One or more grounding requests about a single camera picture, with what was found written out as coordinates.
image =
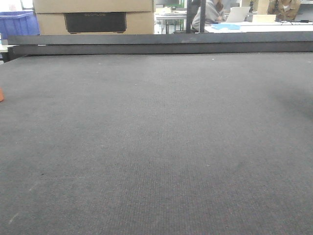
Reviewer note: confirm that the lower cardboard box black panel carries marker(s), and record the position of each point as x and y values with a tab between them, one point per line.
136	22

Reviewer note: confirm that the white background desk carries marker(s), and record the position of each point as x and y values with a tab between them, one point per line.
266	27

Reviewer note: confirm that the blue paper sheets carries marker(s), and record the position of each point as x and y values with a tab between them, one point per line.
228	26

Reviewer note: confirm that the seated person grey hoodie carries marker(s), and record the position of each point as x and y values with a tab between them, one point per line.
214	13

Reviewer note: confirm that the open silver laptop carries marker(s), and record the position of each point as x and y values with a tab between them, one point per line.
237	14

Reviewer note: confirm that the small cardboard box on desk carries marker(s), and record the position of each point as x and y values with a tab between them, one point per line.
263	18

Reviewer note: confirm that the black foam board strip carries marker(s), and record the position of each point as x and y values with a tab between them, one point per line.
181	43

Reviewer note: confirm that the orange object at table edge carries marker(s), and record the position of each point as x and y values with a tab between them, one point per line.
1	95

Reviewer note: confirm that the upper cardboard box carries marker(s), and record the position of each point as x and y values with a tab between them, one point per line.
72	6

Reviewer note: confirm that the person in brown jacket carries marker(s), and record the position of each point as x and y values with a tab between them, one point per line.
284	10

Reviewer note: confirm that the blue plastic crate background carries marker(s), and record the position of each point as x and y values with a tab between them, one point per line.
18	23

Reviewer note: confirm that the black vertical post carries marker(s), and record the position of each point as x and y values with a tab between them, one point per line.
202	16

